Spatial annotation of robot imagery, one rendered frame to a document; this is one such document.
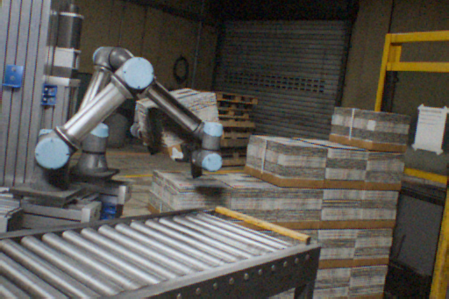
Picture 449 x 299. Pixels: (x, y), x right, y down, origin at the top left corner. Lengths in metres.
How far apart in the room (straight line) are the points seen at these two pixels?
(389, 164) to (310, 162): 0.58
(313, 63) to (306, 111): 0.98
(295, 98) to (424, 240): 7.06
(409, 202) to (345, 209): 0.84
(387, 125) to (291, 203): 0.77
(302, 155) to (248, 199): 0.38
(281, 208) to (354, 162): 0.53
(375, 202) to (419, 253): 0.69
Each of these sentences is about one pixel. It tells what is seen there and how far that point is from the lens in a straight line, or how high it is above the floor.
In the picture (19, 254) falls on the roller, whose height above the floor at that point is 0.79.
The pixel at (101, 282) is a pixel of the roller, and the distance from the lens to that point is 1.24.
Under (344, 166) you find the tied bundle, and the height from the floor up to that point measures 0.96.
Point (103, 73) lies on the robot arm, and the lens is 2.63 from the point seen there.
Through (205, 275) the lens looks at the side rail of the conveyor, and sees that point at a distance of 1.33.
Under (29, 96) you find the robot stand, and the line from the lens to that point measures 2.22.
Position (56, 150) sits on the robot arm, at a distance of 1.84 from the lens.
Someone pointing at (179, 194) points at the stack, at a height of 0.79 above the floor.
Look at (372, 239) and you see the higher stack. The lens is 3.11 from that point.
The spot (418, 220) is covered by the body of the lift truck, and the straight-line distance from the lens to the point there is 3.61.
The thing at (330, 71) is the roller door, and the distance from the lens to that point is 9.96.
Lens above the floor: 1.27
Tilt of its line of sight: 4 degrees down
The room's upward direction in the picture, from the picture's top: 8 degrees clockwise
